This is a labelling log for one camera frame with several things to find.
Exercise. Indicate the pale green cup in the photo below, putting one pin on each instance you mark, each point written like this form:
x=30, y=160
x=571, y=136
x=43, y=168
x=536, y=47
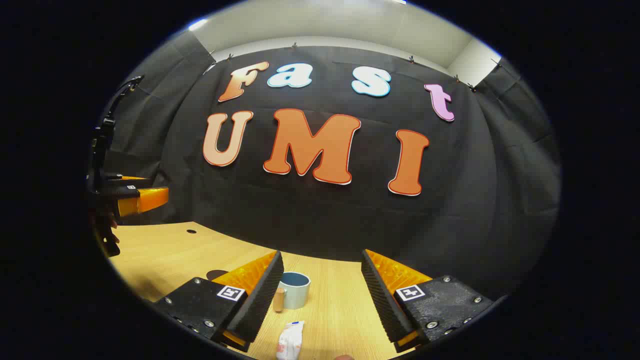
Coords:
x=295, y=295

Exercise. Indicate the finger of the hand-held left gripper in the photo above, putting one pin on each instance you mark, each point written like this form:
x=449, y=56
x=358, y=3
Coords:
x=131, y=178
x=150, y=199

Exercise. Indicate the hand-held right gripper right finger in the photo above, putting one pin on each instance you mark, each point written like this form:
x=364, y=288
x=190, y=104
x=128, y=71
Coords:
x=377, y=295

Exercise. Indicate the black backdrop cloth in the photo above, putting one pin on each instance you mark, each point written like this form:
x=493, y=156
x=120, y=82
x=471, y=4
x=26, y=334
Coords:
x=325, y=215

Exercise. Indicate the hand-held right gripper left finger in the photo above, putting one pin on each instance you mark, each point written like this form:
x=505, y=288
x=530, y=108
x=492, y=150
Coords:
x=267, y=290

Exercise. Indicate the wooden desktop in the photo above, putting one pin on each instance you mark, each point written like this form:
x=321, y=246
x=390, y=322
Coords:
x=330, y=310

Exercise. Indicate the ceiling light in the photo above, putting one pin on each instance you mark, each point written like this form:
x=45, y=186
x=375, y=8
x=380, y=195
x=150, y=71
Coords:
x=197, y=23

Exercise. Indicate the white toothpaste tube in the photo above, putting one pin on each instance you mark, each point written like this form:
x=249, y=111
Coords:
x=290, y=342

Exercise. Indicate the dark brown round coaster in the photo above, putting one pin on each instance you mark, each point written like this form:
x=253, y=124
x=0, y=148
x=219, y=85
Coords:
x=216, y=274

